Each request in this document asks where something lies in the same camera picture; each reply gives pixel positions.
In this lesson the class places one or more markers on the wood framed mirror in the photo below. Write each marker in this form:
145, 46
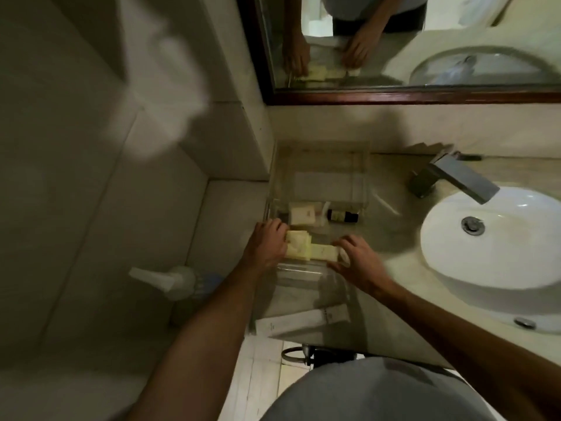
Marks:
407, 48

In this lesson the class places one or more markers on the chrome faucet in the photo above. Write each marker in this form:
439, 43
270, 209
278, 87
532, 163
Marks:
456, 173

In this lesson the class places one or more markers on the pale yellow sachet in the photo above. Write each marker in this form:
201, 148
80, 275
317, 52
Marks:
323, 252
299, 243

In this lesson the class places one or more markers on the person's left hand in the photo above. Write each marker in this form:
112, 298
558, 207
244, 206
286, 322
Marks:
262, 247

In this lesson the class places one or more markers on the long white box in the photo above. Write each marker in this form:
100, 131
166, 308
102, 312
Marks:
298, 322

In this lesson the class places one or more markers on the person's right hand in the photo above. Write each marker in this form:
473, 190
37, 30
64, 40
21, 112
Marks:
363, 267

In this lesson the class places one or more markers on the chrome sink drain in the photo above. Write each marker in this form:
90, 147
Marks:
473, 225

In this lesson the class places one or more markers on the clear acrylic tray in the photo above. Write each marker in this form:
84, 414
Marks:
320, 184

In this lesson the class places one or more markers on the person's left fingers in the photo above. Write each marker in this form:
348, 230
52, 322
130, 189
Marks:
279, 232

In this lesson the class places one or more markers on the white sink basin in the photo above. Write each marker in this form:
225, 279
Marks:
504, 254

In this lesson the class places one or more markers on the person's grey shirt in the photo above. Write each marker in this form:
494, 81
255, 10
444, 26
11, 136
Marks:
377, 394

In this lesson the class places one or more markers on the white spray bottle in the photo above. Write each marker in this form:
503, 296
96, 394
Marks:
175, 280

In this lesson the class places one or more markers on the person's right forearm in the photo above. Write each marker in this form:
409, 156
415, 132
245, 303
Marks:
464, 341

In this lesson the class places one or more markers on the person's left forearm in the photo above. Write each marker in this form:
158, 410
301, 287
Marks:
197, 346

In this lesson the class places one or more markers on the white hanging towel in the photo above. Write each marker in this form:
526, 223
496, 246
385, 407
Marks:
162, 70

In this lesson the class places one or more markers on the small cream tube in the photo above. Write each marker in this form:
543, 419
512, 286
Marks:
303, 215

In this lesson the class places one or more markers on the small dark bottle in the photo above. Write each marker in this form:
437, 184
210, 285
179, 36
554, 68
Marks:
342, 216

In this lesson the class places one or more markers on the person's right fingers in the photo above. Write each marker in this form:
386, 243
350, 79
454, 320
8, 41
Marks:
350, 246

